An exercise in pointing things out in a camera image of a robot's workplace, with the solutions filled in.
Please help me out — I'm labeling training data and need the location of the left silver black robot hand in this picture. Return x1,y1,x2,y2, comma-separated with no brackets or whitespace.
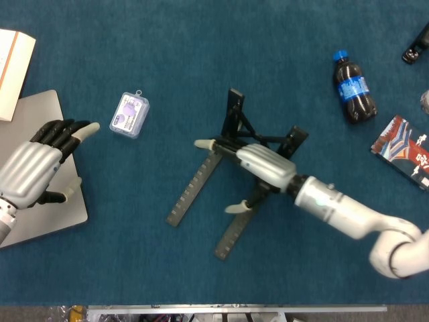
0,119,101,211

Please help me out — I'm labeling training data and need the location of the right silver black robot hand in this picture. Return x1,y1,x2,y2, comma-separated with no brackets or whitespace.
194,136,299,215

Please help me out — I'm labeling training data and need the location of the black folding laptop stand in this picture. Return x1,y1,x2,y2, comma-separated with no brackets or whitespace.
166,88,309,262

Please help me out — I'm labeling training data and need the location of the silver closed laptop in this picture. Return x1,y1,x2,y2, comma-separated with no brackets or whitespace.
0,89,88,249

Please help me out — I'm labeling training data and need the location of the cola bottle with blue label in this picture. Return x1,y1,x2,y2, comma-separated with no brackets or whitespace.
332,50,378,125

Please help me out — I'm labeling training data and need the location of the small clear plastic case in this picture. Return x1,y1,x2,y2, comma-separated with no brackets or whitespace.
109,89,150,140

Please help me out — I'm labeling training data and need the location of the red black printed box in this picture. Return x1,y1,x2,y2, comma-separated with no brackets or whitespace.
371,115,429,192

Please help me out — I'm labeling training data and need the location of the yellow plastic part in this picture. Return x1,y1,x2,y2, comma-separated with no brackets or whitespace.
68,305,88,322

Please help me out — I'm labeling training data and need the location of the black handheld device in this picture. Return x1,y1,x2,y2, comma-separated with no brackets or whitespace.
402,23,429,64

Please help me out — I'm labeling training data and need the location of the aluminium frame rail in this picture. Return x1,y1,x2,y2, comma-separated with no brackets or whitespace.
87,304,388,322

